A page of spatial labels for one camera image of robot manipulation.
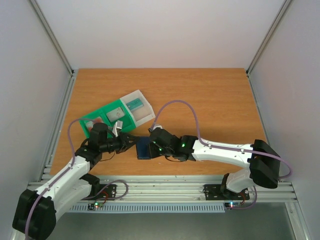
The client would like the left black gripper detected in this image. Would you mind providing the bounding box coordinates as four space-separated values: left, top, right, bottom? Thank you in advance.
101 131 140 154

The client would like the blue card holder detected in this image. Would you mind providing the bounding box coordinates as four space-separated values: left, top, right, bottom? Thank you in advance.
135 136 151 160

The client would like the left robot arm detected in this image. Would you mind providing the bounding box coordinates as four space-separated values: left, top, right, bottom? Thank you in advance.
12 122 139 240

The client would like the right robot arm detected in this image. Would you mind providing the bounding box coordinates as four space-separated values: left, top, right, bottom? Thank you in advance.
148 127 280 200

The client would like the grey floral card stack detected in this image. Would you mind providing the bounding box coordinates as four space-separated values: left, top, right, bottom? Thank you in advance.
106 107 125 122

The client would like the teal VIP card stack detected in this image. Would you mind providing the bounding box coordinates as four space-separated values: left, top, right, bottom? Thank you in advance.
126 98 144 112

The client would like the red dotted card stack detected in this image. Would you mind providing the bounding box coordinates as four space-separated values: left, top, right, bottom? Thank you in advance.
85 117 104 132

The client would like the green plastic bin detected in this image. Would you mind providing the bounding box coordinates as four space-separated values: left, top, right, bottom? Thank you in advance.
79 99 136 137

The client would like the white plastic bin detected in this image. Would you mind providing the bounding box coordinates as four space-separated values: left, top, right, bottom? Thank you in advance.
120 89 156 127

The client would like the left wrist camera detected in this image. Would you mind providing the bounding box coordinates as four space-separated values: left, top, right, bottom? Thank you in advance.
112 120 123 137

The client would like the aluminium frame rail front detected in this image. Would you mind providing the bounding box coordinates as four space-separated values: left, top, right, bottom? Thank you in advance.
23 174 298 203

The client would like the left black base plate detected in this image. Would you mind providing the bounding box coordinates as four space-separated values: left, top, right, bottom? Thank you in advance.
83 184 117 200

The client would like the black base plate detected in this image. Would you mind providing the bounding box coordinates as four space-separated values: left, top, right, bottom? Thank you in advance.
83 184 117 200
202 184 250 201

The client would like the grey slotted cable duct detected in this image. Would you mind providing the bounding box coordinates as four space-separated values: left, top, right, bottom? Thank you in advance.
69 202 225 214

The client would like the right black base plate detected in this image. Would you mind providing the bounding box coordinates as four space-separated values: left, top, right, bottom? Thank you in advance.
202 184 250 201

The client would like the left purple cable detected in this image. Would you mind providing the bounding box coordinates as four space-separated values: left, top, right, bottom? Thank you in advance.
24 117 101 240

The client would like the left frame post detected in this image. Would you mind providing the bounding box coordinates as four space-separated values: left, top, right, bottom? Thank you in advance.
28 0 74 76

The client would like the frame post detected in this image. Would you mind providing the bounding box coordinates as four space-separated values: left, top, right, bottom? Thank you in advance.
28 0 74 76
245 0 294 78

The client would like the right frame post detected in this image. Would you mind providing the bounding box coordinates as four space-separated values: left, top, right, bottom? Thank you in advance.
245 0 294 78

